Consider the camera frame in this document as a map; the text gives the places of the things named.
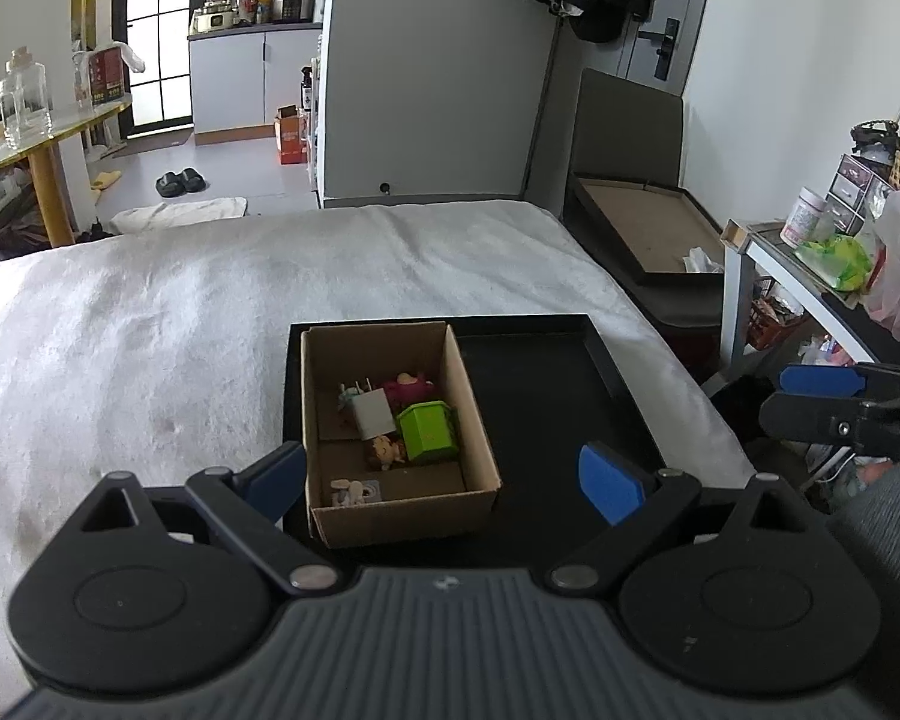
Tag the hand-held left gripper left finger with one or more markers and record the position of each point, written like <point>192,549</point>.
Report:
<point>281,476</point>

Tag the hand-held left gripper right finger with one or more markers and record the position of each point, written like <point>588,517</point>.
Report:
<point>607,484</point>

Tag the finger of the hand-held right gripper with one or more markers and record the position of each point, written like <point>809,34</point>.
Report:
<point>814,416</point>
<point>821,381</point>

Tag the beige figurine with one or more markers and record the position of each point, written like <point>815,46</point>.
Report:
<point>352,493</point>

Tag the black rectangular tray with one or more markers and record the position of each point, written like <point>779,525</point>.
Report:
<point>547,405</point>

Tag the small teal figurine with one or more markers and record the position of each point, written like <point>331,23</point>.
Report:
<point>349,394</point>

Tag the small brown-headed figurine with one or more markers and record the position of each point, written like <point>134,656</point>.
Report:
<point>387,451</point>

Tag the white charger plug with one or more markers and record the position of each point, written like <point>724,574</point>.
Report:
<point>371,412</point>

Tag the brown cardboard box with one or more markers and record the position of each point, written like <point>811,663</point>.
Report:
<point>474,435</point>

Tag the green toy house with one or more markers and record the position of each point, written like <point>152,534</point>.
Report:
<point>427,431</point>

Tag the pink doll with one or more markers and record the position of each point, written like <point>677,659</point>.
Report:
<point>412,388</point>

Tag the white side table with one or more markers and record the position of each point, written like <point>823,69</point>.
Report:
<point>787,277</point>

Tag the green plastic bag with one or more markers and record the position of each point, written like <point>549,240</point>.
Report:
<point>840,259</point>

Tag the person's grey trouser leg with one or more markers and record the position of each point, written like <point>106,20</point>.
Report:
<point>892,555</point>

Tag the white pink-labelled jar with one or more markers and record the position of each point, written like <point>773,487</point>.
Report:
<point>807,217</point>

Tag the white tissue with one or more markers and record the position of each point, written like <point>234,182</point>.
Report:
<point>701,261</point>

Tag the small clear drawer organizer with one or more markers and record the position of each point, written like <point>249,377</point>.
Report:
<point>856,184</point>

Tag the shallow black-rimmed cardboard box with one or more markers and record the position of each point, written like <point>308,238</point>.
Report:
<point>645,229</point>

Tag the white floor towel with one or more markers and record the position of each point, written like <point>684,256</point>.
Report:
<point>180,214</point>

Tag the black slipper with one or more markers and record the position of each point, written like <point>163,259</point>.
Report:
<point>169,184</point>
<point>193,180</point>

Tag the dark grey upholstered panel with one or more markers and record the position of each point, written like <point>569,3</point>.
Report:
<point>630,127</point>

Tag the orange cardboard box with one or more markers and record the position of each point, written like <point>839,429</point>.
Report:
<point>291,136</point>

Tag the yellow slippers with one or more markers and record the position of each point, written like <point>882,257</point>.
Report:
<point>105,180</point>

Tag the clutter under table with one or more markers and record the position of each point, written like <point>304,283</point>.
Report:
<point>0,217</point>

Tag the dark bottle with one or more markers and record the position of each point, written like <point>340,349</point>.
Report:
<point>307,90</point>

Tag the white kitchen cabinet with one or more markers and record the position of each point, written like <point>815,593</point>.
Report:
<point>255,82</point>

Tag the round gold-edged table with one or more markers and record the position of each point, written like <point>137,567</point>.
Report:
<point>45,157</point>

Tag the red labelled can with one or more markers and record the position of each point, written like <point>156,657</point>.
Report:
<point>106,76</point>

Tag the clear glass jar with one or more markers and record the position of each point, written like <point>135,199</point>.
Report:
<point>22,101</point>

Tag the black framed glass door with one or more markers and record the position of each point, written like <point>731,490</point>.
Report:
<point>157,30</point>

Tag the black rice cooker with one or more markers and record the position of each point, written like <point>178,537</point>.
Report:
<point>297,4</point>

